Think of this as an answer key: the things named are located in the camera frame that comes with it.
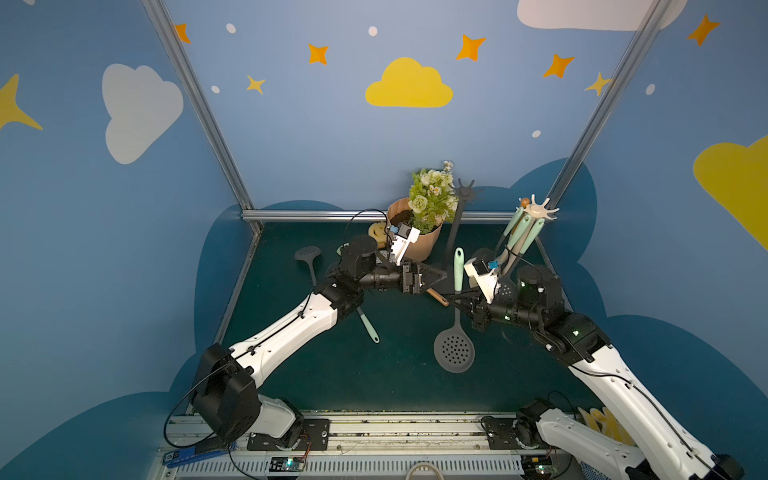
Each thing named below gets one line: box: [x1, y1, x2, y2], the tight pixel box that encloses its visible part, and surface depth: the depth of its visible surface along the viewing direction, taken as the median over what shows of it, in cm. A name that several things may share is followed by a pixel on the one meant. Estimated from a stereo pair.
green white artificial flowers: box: [408, 161, 459, 235], surface depth 95 cm
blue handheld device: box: [163, 441, 237, 468], surface depth 70 cm
